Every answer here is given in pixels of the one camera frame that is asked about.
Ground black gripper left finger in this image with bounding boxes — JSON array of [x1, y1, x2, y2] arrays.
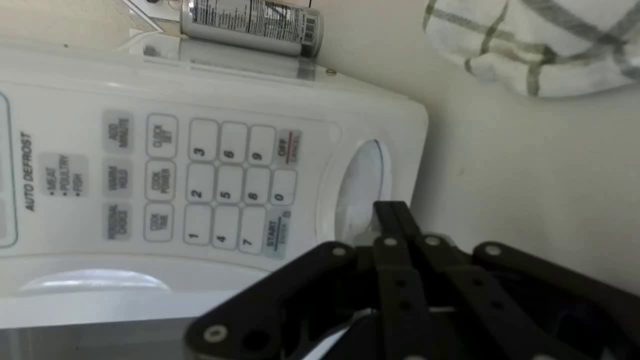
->
[[184, 200, 443, 360]]

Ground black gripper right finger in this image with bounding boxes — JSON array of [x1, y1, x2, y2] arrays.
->
[[392, 200, 640, 360]]

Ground white oval microwave button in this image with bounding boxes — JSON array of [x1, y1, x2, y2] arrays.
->
[[333, 138, 388, 236]]

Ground white microwave door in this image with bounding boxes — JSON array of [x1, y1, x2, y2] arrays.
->
[[0, 256, 268, 360]]

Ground white microwave oven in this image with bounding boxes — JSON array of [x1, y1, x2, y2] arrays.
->
[[0, 32, 431, 360]]

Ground white checked dish towel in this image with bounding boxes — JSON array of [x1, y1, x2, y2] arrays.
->
[[423, 0, 640, 100]]

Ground silver labelled can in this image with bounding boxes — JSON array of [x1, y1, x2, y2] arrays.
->
[[179, 0, 326, 59]]

